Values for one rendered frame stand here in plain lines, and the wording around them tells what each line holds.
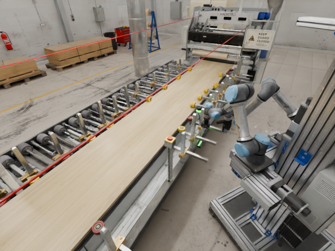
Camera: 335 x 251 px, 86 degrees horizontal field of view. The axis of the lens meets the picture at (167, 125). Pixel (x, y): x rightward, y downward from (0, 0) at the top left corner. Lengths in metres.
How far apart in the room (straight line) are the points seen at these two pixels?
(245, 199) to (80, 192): 1.76
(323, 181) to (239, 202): 1.08
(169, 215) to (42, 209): 1.35
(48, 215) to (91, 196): 0.30
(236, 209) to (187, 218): 0.57
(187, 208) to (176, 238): 0.37
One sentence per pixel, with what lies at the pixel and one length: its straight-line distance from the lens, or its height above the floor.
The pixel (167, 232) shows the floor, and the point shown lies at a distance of 2.34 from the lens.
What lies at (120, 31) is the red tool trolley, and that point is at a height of 0.68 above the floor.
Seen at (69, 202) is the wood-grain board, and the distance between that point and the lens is 1.64.
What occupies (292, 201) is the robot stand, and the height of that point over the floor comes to 0.98.
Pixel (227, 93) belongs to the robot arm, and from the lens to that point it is 1.43.
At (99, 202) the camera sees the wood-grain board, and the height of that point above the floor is 0.90.
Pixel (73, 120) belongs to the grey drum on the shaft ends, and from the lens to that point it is 2.61.
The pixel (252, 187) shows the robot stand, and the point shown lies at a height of 0.95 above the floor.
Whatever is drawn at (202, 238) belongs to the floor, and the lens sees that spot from 2.35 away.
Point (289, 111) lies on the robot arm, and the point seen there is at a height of 1.28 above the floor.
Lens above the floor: 2.16
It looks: 36 degrees down
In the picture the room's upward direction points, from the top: 1 degrees counter-clockwise
